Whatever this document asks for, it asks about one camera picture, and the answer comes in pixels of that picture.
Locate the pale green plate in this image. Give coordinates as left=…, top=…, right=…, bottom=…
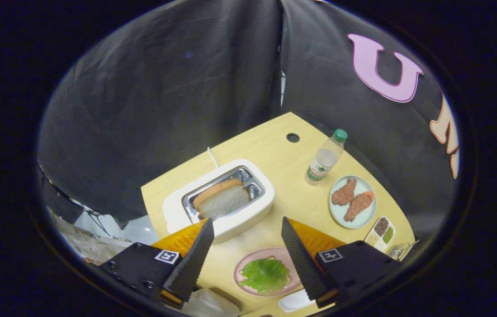
left=328, top=175, right=377, bottom=229

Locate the pink plate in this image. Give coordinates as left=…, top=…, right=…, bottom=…
left=233, top=247, right=303, bottom=297

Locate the white divided bean dish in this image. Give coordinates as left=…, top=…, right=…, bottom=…
left=364, top=215, right=396, bottom=253

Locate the white oval plate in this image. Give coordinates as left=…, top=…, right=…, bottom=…
left=278, top=288, right=317, bottom=313

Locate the black backdrop cloth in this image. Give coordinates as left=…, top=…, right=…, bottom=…
left=37, top=0, right=462, bottom=229

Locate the white toaster cable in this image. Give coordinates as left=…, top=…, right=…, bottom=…
left=207, top=147, right=221, bottom=170

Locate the green lettuce leaf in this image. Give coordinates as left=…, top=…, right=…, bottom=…
left=239, top=258, right=290, bottom=294

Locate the white toaster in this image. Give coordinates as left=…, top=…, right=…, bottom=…
left=162, top=158, right=276, bottom=245

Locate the clear utensil holder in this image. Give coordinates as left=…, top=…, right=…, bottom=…
left=387, top=240, right=420, bottom=260

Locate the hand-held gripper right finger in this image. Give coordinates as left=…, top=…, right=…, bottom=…
left=281, top=216, right=403, bottom=309

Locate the plain white bread slice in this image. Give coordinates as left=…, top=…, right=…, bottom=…
left=192, top=178, right=251, bottom=220

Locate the brown meat piece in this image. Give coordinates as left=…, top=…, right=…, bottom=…
left=331, top=177, right=357, bottom=206
left=343, top=192, right=374, bottom=222

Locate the person's beige clothing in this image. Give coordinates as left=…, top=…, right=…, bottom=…
left=50, top=211, right=241, bottom=317

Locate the clear water bottle green cap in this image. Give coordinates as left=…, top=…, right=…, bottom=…
left=305, top=129, right=348, bottom=186

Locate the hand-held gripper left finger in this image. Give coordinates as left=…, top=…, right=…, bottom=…
left=99, top=218, right=215, bottom=309

